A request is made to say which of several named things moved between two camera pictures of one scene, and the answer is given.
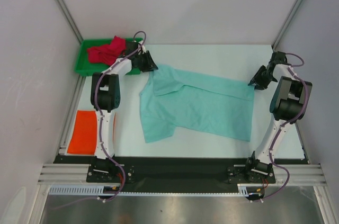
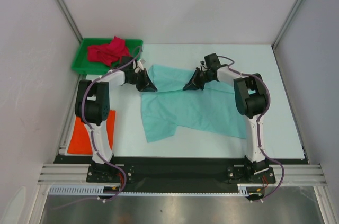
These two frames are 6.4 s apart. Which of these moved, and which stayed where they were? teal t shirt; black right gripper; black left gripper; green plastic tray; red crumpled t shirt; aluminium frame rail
Moved: black left gripper; black right gripper
Stayed: teal t shirt; aluminium frame rail; red crumpled t shirt; green plastic tray
